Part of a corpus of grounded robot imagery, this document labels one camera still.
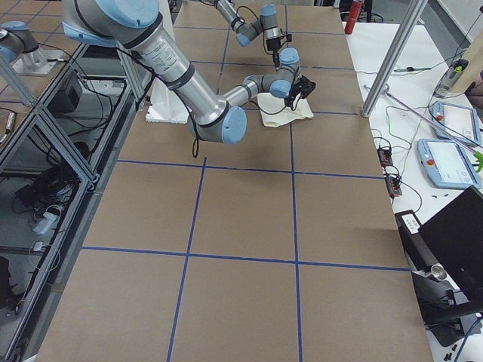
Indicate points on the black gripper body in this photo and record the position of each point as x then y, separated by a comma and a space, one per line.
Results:
272, 46
296, 90

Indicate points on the cream long-sleeve cat shirt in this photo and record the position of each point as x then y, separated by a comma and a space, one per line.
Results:
275, 113

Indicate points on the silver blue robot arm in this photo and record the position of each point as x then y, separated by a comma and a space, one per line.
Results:
139, 27
265, 24

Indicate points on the metal reacher grabber tool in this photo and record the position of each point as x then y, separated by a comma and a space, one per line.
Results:
430, 120

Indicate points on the red cylindrical bottle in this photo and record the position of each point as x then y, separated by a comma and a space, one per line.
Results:
352, 19

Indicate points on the upper orange circuit board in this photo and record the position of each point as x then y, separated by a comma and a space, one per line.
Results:
385, 156

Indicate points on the orange circuit board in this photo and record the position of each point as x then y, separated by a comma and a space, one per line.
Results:
393, 186
385, 156

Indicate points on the lower orange circuit board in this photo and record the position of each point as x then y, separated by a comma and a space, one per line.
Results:
393, 186

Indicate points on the clear water bottle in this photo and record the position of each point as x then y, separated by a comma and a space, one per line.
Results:
455, 70

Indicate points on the near teach pendant tablet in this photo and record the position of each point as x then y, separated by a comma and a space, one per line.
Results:
447, 165

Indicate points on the teach pendant tablet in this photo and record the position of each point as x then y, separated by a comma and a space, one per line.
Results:
457, 121
447, 165

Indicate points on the far teach pendant tablet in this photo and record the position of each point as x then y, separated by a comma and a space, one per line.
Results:
457, 121

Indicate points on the black box white label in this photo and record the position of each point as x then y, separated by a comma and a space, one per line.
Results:
409, 228

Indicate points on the black monitor on stand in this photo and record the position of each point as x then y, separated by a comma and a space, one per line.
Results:
454, 237

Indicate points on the aluminium frame post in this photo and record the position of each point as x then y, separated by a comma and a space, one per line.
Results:
399, 41

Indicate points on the green strap smartwatch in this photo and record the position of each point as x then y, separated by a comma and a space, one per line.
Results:
412, 69

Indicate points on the white central pedestal column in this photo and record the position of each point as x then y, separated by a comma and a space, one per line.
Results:
165, 105

